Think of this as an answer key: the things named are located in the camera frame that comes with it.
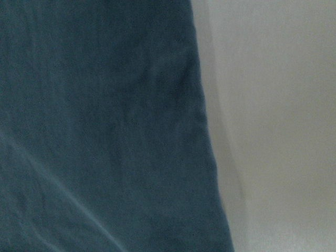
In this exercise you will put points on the black graphic t-shirt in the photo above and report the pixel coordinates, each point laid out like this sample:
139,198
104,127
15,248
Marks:
104,136

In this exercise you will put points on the brown paper table cover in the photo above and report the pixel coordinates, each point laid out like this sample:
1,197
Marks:
268,72

